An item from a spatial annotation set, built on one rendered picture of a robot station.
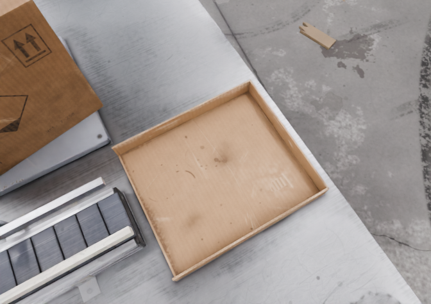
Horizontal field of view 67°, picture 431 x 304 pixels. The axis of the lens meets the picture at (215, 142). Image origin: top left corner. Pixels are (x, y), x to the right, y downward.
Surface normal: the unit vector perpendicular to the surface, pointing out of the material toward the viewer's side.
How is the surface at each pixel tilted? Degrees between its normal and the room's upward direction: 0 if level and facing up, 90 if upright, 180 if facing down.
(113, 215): 0
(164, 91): 0
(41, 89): 90
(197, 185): 0
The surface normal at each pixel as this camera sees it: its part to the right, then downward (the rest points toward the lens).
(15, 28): 0.64, 0.69
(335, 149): -0.03, -0.40
